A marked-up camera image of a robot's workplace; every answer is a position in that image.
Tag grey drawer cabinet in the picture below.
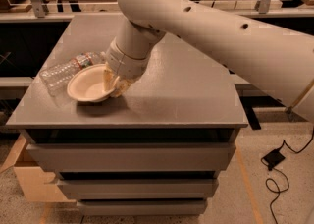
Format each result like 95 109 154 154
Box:
5 13 249 217

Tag black power adapter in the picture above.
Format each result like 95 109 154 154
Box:
262 149 285 171

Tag white paper bowl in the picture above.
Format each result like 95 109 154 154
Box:
67 64 114 102

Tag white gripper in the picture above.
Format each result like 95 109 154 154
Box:
103 40 150 97

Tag clear plastic water bottle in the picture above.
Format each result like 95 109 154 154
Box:
39 52 105 96

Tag cardboard box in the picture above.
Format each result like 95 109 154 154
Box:
0 135 72 203

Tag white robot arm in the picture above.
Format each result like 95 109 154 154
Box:
105 0 314 123

